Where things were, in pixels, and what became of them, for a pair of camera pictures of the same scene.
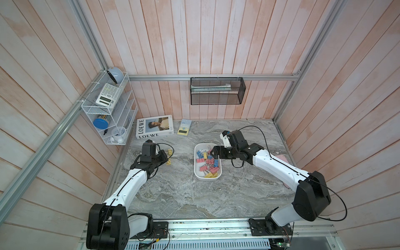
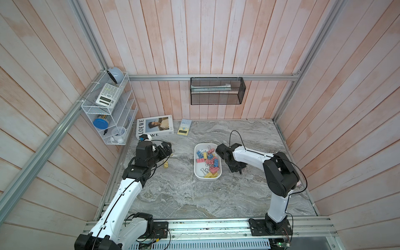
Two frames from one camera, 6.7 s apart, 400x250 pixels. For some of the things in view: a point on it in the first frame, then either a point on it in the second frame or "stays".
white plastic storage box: (207, 167) stays
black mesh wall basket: (216, 90) stays
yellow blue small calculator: (184, 127) stays
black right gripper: (222, 149) to (233, 170)
